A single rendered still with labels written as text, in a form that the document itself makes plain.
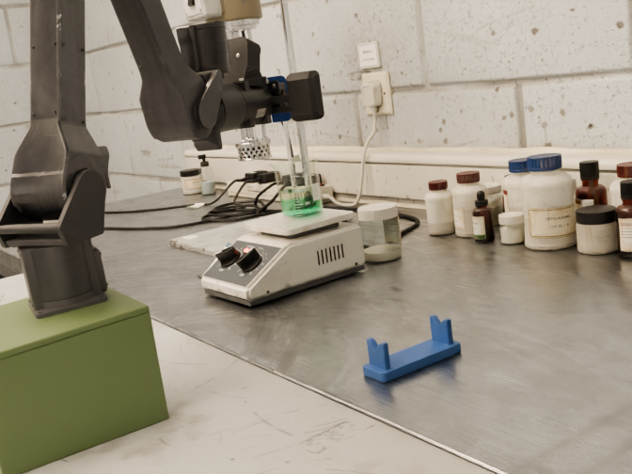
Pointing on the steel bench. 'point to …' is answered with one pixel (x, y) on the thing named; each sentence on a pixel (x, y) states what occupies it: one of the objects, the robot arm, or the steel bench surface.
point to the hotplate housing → (296, 263)
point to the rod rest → (379, 356)
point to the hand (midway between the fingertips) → (276, 98)
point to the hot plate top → (275, 224)
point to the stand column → (292, 70)
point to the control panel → (239, 267)
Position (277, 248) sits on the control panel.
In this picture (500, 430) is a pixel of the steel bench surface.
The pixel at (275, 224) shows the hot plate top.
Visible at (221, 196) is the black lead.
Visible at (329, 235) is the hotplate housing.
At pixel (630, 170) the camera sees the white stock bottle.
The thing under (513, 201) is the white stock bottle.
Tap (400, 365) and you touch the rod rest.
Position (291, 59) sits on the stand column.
